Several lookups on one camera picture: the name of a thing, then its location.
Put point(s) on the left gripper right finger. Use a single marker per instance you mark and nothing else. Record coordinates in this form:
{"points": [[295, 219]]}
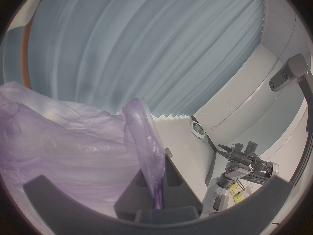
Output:
{"points": [[178, 187]]}

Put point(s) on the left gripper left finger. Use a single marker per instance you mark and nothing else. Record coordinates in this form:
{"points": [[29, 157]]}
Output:
{"points": [[132, 194]]}

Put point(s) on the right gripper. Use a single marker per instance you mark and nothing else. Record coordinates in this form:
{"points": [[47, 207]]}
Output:
{"points": [[237, 156]]}

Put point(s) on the purple plastic bag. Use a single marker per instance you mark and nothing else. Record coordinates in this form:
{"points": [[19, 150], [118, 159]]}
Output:
{"points": [[73, 143]]}

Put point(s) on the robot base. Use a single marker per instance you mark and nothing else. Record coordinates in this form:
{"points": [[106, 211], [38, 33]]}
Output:
{"points": [[211, 194]]}

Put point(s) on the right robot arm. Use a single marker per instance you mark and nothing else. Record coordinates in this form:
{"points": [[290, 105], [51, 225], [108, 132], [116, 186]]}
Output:
{"points": [[261, 171]]}

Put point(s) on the white rimmed oval tray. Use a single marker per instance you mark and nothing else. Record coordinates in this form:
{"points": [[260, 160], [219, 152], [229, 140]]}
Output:
{"points": [[198, 130]]}

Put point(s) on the pale blue curtain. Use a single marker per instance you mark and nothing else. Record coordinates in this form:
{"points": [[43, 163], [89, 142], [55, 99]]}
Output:
{"points": [[146, 45]]}

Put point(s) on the wooden chair with white cushions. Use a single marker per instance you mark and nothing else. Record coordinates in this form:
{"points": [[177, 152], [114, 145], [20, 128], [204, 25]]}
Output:
{"points": [[25, 57]]}

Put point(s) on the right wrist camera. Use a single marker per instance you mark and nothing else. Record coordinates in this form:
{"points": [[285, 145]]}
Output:
{"points": [[239, 146]]}

